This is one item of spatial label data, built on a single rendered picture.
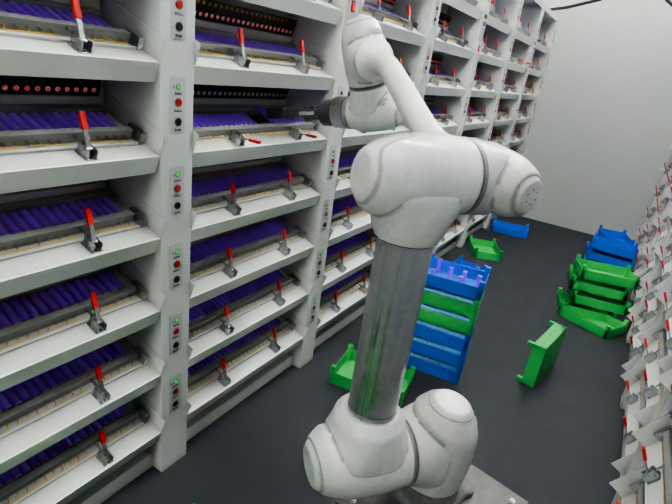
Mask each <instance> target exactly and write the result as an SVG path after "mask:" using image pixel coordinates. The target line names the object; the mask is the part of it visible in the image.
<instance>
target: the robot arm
mask: <svg viewBox="0 0 672 504"><path fill-rule="evenodd" d="M341 47H342V56H343V63H344V68H345V73H346V77H347V80H348V84H349V90H350V96H336V97H334V98H333V99H324V100H322V101H321V102H320V104H319V106H310V107H303V108H302V109H299V108H298V109H294V108H293V109H291V108H286V107H283V108H268V109H267V119H282V118H292V120H295V118H303V119H310V120H319V121H320V123H321V124H322V125H323V126H333V127H335V128H343V129H357V130H360V131H365V132H378V131H387V130H392V129H395V128H397V127H398V126H400V125H401V124H402V123H403V122H405V124H406V126H407V127H408V129H409V131H410V133H400V134H394V135H389V136H386V137H382V138H379V139H376V140H374V141H372V142H370V143H368V144H367V145H365V146H364V147H363V148H362V149H361V150H360V151H359V152H358V153H357V155H356V157H355V159H354V161H353V164H352V167H351V173H350V186H351V191H352V193H353V196H354V199H355V201H356V203H357V204H358V205H359V206H360V207H361V208H362V209H363V210H364V211H365V212H366V213H369V214H370V217H371V225H372V228H373V230H374V233H375V234H376V236H378V237H377V240H376V245H375V251H374V256H373V262H372V268H371V273H370V279H369V285H368V290H367V296H366V302H365V307H364V315H363V321H362V326H361V332H360V338H359V343H358V349H357V354H356V360H355V366H354V371H353V377H352V382H351V388H350V392H349V393H347V394H345V395H344V396H342V397H341V398H340V399H339V400H338V401H337V402H336V404H335V406H334V408H333V410H332V411H331V413H330V414H329V416H328V417H327V419H326V421H325V423H323V424H319V425H317V426H316V427H315V428H314V429H313V431H312V432H311V433H310V434H309V436H308V437H307V441H306V442H305V444H304V447H303V459H304V466H305V470H306V474H307V478H308V480H309V483H310V485H311V486H312V488H313V489H315V490H317V491H318V492H320V494H322V495H324V496H327V497H331V498H336V499H344V500H352V499H360V498H367V497H372V496H377V495H381V494H385V493H390V494H391V495H393V496H394V497H395V498H396V499H397V500H398V501H399V502H400V503H401V504H461V503H462V502H463V501H464V500H465V499H468V498H470V497H472V496H473V493H474V488H473V486H472V485H471V484H469V483H468V482H466V481H464V478H465V476H466V474H467V472H468V470H469V467H470V465H471V462H472V459H473V456H474V453H475V450H476V446H477V439H478V427H477V419H476V416H474V412H473V410H472V407H471V405H470V404H469V402H468V401H467V400H466V399H465V398H464V397H463V396H462V395H460V394H459V393H457V392H455V391H452V390H449V389H433V390H430V391H428V392H426V393H424V394H422V395H420V396H419V397H417V399H416V400H415V402H413V403H411V404H409V405H407V406H405V407H404V408H402V409H401V408H400V407H399V406H398V402H399V398H400V394H401V389H402V385H403V380H404V376H405V372H406V367H407V363H408V359H409V354H410V350H411V345H412V341H413V337H414V332H415V328H416V323H417V319H418V315H419V310H420V306H421V302H422V297H423V293H424V288H425V284H426V280H427V275H428V271H429V266H430V262H431V258H432V253H433V249H434V246H436V245H437V244H438V243H439V242H440V241H441V240H442V239H443V237H444V236H445V233H446V232H447V230H448V229H449V227H450V226H451V224H452V223H453V222H454V220H455V219H456V217H457V216H458V215H489V214H491V213H495V214H496V215H498V216H501V217H517V216H523V215H525V214H527V213H528V212H530V211H531V210H533V209H534V208H535V207H536V206H537V205H538V203H539V202H540V200H541V198H542V195H543V184H542V178H541V176H540V174H539V172H538V171H537V170H536V168H535V167H534V166H533V165H532V163H531V162H530V161H529V160H527V159H526V158H525V157H524V156H522V155H520V154H518V153H517V152H515V151H513V150H511V149H508V148H506V147H504V146H502V145H499V144H497V143H494V142H489V141H484V140H481V139H477V138H470V137H461V136H455V135H450V134H448V133H447V132H445V131H444V130H443V129H442V128H441V127H440V125H439V124H438V123H437V121H436V120H435V118H434V117H433V115H432V114H431V112H430V110H429V109H428V107H427V105H426V104H425V102H424V101H423V99H422V97H421V96H420V94H419V92H418V91H417V89H416V88H415V86H414V84H413V83H412V81H411V79H410V78H409V76H408V75H407V73H406V71H405V70H404V68H403V67H402V65H401V64H400V62H399V61H398V60H397V59H396V58H395V57H394V56H393V51H392V48H391V46H390V45H389V43H388V42H387V41H386V39H385V36H383V34H382V30H381V27H380V25H379V24H378V22H377V21H376V19H375V18H372V17H371V16H370V15H365V16H361V17H357V18H354V19H350V20H348V21H347V22H346V24H345V25H344V27H343V31H342V39H341Z"/></svg>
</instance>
